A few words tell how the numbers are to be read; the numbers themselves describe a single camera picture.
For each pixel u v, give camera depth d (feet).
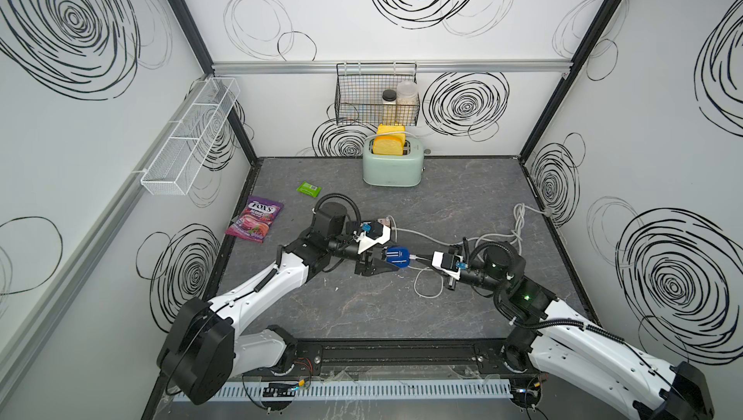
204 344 1.30
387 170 3.52
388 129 3.34
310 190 3.56
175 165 2.37
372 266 2.08
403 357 2.45
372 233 1.99
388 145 3.16
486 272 1.95
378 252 2.32
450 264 1.80
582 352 1.58
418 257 2.21
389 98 2.77
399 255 2.23
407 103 2.78
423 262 2.18
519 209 3.27
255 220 3.23
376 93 2.91
